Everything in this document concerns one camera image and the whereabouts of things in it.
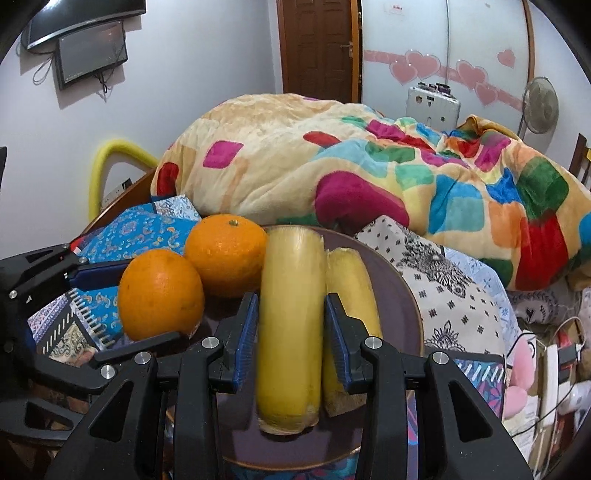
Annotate white black-patterned cloth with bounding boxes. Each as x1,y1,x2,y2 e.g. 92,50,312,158
355,215,514,357

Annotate standing fan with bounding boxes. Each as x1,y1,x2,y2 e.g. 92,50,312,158
517,76,560,140

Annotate yellow banana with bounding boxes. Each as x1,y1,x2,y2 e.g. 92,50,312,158
322,248,384,416
255,225,328,437

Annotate white hard case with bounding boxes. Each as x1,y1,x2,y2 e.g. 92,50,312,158
406,82,462,128

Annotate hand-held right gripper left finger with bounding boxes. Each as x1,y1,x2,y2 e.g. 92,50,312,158
65,292,260,480

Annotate colourful patchwork blanket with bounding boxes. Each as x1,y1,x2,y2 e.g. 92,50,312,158
151,93,591,292

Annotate purple plate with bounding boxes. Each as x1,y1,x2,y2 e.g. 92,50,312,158
166,224,426,472

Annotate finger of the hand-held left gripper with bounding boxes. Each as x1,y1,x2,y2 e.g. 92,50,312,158
0,246,136,302
0,330,191,446

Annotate small black monitor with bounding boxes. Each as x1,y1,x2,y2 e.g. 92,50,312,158
54,21,129,91

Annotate curved black television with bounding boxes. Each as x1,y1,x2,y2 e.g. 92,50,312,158
21,0,147,51

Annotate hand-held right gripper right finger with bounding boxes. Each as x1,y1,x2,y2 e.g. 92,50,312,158
323,293,536,480

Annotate black monitor cable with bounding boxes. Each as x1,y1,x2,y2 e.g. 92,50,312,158
94,68,115,100

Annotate brown wooden door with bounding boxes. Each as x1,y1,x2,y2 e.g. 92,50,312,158
277,0,361,103

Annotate orange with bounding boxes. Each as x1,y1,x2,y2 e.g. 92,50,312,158
184,213,270,299
117,249,206,343

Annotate wall socket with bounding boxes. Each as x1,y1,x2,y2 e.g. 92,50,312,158
102,182,133,204

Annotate white wardrobe with pink hearts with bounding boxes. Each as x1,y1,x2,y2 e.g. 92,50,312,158
361,0,536,117

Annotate yellow foam tube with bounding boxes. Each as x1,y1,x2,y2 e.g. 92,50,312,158
88,138,160,223

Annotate wooden chair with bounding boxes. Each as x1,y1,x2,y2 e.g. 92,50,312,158
569,133,591,191

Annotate wooden headboard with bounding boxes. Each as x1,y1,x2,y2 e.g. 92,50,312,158
81,168,158,237

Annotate white cable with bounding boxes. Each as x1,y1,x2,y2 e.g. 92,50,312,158
507,318,588,435

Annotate pink plush toy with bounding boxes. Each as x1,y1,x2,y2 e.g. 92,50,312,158
505,338,539,419

